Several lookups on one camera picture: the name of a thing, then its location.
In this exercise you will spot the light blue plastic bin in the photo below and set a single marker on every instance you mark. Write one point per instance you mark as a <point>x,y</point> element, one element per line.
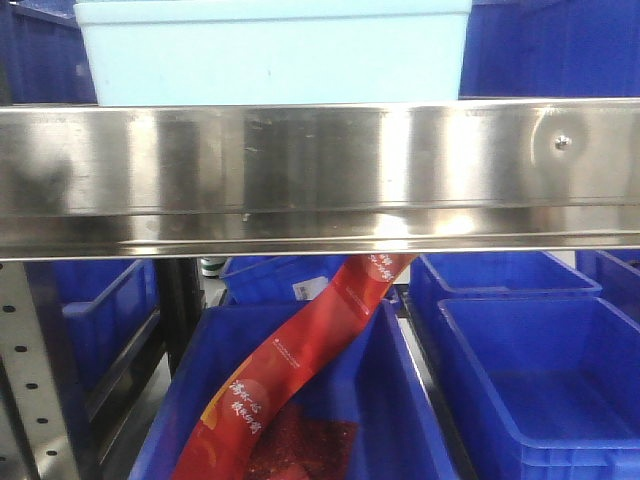
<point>175,53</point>

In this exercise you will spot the dark blue bin rear middle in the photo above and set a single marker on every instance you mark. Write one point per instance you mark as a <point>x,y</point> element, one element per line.
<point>274,279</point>

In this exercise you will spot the dark blue bin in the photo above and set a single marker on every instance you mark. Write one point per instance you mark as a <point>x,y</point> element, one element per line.
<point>104,303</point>
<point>43,57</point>
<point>274,279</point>
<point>373,383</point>
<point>552,49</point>
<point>439,276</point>
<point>543,388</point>

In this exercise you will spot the dark blue bin lower middle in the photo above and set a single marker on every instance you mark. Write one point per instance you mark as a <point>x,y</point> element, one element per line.
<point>373,383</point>

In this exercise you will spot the dark blue bin rear right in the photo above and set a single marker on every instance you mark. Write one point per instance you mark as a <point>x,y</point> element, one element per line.
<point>439,276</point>

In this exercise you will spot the red printed banner strip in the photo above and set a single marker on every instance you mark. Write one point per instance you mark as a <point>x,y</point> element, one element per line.
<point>221,442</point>

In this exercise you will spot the dark blue bin lower left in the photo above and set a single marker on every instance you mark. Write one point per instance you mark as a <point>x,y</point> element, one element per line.
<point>104,303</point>

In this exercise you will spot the dark blue bin upper right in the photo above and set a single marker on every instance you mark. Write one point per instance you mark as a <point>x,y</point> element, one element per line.
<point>552,49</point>

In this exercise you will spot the dark blue bin lower right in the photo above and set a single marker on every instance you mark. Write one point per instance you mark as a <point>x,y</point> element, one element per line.
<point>543,388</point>

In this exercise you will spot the dark blue bin far left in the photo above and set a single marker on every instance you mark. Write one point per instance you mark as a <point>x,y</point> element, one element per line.
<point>43,57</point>

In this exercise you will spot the stainless steel shelf rail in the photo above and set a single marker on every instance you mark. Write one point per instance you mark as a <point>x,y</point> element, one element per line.
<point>93,182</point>

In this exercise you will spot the steel rail bolt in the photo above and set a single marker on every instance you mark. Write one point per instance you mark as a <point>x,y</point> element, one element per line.
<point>562,142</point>

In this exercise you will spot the perforated steel shelf post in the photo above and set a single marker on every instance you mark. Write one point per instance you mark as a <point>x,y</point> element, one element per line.
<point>30,316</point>

